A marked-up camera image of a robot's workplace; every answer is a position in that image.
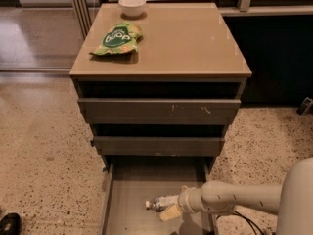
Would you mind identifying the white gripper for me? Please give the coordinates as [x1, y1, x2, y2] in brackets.
[159, 185, 201, 222]

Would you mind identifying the black shoe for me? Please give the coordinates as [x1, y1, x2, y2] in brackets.
[0, 212, 21, 235]

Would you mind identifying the black cable on floor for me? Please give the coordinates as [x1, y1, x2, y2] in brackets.
[216, 211, 266, 235]

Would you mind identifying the clear plastic water bottle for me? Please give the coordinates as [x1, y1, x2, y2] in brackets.
[145, 195, 178, 212]

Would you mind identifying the grey drawer cabinet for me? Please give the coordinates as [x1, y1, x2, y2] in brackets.
[70, 3, 251, 166]

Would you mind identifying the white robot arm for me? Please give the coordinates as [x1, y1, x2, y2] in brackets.
[159, 158, 313, 235]

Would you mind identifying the bottom grey open drawer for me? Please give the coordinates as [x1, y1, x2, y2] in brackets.
[100, 157, 218, 235]

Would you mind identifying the top grey drawer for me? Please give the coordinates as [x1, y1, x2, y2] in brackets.
[78, 98, 241, 125]

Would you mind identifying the small black floor object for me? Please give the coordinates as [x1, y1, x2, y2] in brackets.
[296, 97, 313, 116]

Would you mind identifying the middle grey drawer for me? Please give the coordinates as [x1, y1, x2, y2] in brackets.
[93, 136, 225, 157]

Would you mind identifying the white ceramic bowl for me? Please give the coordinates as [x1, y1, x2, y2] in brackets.
[118, 0, 146, 18]

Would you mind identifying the green snack bag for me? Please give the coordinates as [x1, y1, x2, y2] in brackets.
[91, 22, 143, 56]

